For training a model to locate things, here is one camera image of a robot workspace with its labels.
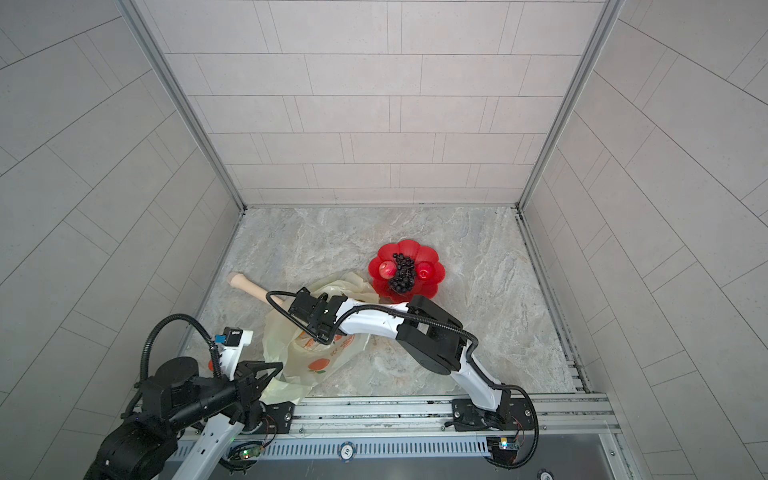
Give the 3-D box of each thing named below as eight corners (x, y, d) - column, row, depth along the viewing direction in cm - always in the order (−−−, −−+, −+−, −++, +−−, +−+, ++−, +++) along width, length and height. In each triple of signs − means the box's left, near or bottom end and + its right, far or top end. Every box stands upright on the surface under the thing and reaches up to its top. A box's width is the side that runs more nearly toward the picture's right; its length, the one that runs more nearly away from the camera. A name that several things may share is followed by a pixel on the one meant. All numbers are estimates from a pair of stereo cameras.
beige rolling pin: (229, 285, 96) (223, 278, 93) (238, 276, 98) (232, 269, 95) (276, 310, 91) (272, 304, 88) (284, 300, 93) (280, 294, 90)
